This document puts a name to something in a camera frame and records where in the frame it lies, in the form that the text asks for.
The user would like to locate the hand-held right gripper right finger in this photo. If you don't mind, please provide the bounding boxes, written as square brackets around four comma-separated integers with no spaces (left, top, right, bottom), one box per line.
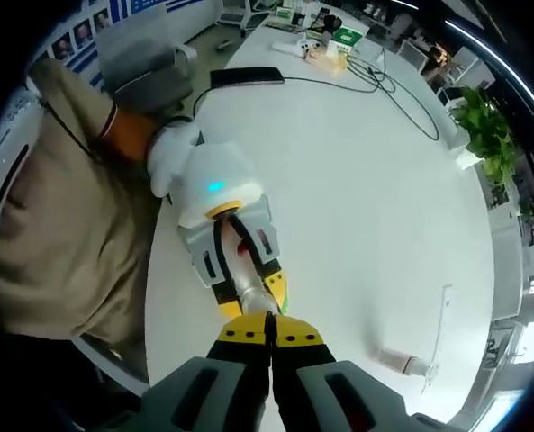
[273,314,457,432]

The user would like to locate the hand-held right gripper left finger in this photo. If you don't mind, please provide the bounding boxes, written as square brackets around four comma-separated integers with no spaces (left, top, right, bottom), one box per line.
[108,312,275,432]

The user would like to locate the clear pump bottle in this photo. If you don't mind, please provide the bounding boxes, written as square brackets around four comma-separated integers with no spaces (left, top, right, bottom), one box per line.
[221,220,280,316]

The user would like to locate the wide clear bottle cover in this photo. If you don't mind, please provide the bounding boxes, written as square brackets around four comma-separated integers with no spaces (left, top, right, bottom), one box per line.
[403,354,426,377]

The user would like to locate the person's left hand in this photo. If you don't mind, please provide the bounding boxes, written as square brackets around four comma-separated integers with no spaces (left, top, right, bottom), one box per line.
[222,222,255,259]

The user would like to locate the black flat tablet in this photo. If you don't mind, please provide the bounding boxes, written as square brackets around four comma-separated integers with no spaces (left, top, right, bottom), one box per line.
[210,66,286,90]

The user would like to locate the grey office chair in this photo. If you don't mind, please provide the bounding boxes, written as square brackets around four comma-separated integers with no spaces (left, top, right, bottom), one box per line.
[97,6,199,114]

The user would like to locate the clear acrylic strip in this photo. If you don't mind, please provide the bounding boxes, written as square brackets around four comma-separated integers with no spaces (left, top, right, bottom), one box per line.
[421,282,456,398]

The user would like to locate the white controller device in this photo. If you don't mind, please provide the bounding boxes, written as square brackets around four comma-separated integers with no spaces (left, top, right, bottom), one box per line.
[273,38,331,60]

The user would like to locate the white mesh office chair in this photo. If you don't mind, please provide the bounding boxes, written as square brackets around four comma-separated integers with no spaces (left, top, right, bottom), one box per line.
[216,0,272,32]

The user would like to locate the light wooden block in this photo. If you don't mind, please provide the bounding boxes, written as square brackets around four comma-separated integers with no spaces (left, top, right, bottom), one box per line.
[309,47,348,74]

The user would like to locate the dark trousers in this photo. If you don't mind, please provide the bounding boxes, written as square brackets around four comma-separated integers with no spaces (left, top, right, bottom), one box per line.
[3,330,153,432]

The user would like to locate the green white box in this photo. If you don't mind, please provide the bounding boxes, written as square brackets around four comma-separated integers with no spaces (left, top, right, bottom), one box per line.
[329,26,369,58]

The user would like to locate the white chest-worn device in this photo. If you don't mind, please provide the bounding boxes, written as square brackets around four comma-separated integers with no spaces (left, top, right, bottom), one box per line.
[0,96,41,253]

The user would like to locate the green potted plant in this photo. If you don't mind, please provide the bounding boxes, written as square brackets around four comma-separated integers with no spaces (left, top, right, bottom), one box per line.
[446,85,520,184]

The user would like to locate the thin black cord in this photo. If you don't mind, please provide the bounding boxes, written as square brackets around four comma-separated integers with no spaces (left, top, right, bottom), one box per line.
[39,98,108,158]

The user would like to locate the black table cable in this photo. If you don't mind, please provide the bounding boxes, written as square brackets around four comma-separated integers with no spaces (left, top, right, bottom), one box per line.
[284,47,441,141]

